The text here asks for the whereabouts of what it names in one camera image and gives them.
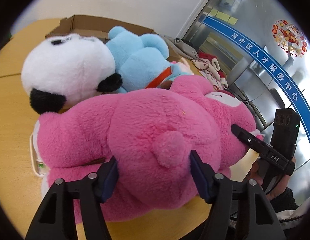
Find pink plush bear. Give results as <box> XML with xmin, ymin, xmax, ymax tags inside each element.
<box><xmin>33</xmin><ymin>75</ymin><xmax>260</xmax><ymax>222</ymax></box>

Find yellow sticky notes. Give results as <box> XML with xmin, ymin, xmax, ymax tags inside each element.
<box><xmin>208</xmin><ymin>8</ymin><xmax>238</xmax><ymax>25</ymax></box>

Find brown cardboard box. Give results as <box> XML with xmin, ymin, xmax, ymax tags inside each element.
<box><xmin>45</xmin><ymin>14</ymin><xmax>181</xmax><ymax>63</ymax></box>

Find white black panda plush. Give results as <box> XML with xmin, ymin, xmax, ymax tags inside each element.
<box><xmin>21</xmin><ymin>34</ymin><xmax>123</xmax><ymax>114</ymax></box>

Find grey cloth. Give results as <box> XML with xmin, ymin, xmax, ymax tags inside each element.
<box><xmin>161</xmin><ymin>35</ymin><xmax>199</xmax><ymax>60</ymax></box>

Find red round window sticker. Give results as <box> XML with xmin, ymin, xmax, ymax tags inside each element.
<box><xmin>271</xmin><ymin>20</ymin><xmax>309</xmax><ymax>57</ymax></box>

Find light blue plush toy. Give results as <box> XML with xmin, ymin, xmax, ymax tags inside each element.
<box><xmin>106</xmin><ymin>26</ymin><xmax>173</xmax><ymax>93</ymax></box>

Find person's right hand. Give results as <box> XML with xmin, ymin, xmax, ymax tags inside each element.
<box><xmin>249</xmin><ymin>155</ymin><xmax>297</xmax><ymax>202</ymax></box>

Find small pink teal plush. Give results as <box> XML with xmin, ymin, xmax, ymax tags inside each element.
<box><xmin>167</xmin><ymin>58</ymin><xmax>194</xmax><ymax>81</ymax></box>

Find red white patterned cloth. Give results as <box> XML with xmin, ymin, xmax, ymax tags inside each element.
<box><xmin>192</xmin><ymin>51</ymin><xmax>228</xmax><ymax>90</ymax></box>

